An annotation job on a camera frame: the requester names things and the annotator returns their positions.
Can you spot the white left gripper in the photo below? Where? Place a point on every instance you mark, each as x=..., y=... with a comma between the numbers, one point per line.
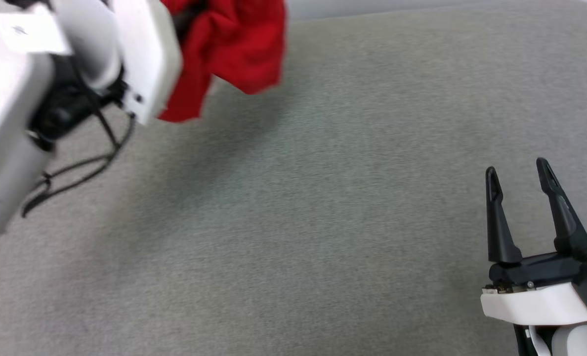
x=147, y=54

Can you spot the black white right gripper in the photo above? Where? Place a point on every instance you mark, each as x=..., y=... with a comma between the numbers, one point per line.
x=540, y=296

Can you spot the red and white garment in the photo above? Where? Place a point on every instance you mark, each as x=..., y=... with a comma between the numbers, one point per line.
x=234, y=44

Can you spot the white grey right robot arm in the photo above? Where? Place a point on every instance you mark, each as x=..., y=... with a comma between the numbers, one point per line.
x=580, y=343

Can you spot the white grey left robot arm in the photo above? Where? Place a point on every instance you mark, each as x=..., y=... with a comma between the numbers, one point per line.
x=7, y=123

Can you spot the grey fabric sofa cushion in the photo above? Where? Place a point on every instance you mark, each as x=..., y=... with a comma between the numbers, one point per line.
x=323, y=198

